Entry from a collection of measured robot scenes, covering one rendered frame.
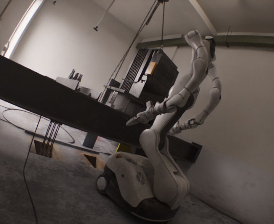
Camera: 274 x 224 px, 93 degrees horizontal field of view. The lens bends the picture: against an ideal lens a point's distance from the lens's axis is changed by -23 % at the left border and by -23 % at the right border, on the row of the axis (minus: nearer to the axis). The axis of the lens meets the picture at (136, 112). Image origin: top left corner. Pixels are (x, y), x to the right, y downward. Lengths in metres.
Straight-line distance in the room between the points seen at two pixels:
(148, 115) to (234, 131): 1.64
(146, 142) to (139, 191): 0.38
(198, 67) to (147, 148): 0.67
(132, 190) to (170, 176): 0.26
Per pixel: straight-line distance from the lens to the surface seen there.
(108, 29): 4.53
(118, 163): 1.21
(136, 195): 1.11
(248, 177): 2.35
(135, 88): 2.12
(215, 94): 1.49
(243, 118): 2.56
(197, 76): 1.08
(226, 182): 2.41
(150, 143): 1.26
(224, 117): 2.64
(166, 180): 1.16
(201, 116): 1.47
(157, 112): 1.12
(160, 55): 2.03
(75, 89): 1.20
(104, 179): 1.33
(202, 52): 1.17
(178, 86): 1.30
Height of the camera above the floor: 0.64
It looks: 3 degrees up
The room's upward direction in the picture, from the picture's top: 24 degrees clockwise
